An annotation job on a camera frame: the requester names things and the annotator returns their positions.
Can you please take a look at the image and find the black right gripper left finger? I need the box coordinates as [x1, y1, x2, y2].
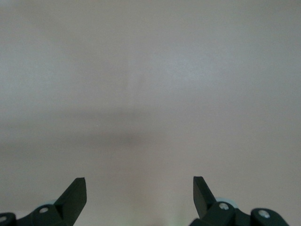
[0, 178, 88, 226]

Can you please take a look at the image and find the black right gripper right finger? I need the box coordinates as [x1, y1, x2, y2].
[190, 176, 290, 226]

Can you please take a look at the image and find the brown table cover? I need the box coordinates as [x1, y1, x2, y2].
[0, 0, 301, 226]

